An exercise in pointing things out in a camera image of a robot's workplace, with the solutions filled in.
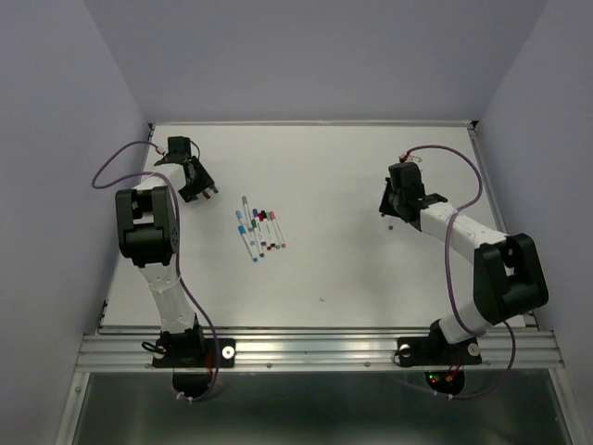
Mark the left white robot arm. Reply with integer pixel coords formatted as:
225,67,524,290
115,157,216,367

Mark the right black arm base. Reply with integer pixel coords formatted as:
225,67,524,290
392,322,483,397

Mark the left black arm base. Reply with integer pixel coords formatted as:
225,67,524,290
141,324,236,403

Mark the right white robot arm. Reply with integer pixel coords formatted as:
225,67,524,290
379,162,549,367

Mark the grey marker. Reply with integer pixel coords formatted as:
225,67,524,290
242,196,253,231

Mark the light blue marker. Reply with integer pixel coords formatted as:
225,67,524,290
235,210,264,259

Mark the purple marker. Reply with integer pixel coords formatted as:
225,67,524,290
252,208,267,247

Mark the red marker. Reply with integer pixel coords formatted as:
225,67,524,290
259,211,274,249

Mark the black marker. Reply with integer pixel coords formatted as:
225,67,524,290
261,210,277,248

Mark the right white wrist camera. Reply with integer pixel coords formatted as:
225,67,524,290
398,152,423,167

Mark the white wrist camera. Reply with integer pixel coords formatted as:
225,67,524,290
398,152,423,167
155,136,195,166

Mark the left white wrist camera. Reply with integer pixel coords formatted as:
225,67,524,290
155,136,195,166

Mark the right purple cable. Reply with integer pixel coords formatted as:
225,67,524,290
397,145,516,403

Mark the purple cable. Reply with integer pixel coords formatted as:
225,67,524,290
91,141,223,404
397,145,516,403

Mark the aluminium front rail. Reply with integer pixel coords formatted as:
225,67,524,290
55,324,580,445

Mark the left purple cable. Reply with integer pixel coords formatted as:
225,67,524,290
91,141,223,404

